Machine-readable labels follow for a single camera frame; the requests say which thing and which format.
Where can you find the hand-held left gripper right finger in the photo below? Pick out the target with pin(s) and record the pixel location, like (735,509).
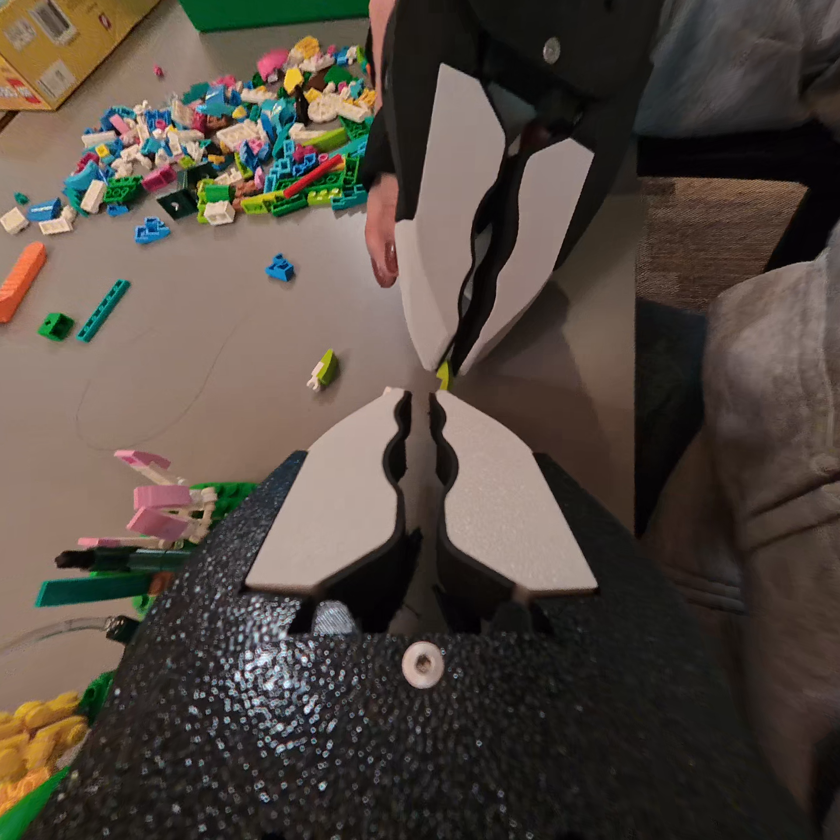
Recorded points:
(512,518)

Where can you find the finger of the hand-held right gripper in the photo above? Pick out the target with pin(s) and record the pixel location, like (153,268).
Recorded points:
(446,197)
(544,223)

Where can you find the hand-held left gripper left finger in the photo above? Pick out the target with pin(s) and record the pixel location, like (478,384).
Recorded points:
(328,505)

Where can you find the small lime lego piece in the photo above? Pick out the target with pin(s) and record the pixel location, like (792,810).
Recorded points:
(445,375)

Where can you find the lime and white lego piece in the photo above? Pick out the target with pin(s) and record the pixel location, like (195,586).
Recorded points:
(325,369)

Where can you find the pink lego flower model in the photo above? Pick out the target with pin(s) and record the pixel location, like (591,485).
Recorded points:
(161,499)

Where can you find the blue lego brick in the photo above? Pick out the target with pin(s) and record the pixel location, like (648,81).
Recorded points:
(280,268)
(152,231)

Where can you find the pile of mixed lego bricks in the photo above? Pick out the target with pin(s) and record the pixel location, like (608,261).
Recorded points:
(229,131)

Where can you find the long teal lego plate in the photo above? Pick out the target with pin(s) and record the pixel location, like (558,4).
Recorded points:
(103,311)

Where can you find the small green lego brick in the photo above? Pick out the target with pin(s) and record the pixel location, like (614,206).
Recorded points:
(56,326)

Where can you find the heap of yellow lego pieces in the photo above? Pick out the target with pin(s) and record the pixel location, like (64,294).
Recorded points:
(33,741)

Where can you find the person's right hand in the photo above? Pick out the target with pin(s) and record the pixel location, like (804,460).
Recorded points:
(382,229)

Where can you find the green box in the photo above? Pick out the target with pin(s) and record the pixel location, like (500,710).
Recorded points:
(262,13)

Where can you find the grey sweatshirt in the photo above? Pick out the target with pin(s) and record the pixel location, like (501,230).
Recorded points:
(774,459)

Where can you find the clear glass bowl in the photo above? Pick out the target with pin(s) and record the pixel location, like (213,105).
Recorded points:
(39,656)

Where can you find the orange brick separator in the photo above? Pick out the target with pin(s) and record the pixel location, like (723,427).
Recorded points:
(23,275)

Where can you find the yellow cardboard box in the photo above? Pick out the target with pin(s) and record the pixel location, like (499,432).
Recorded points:
(52,46)

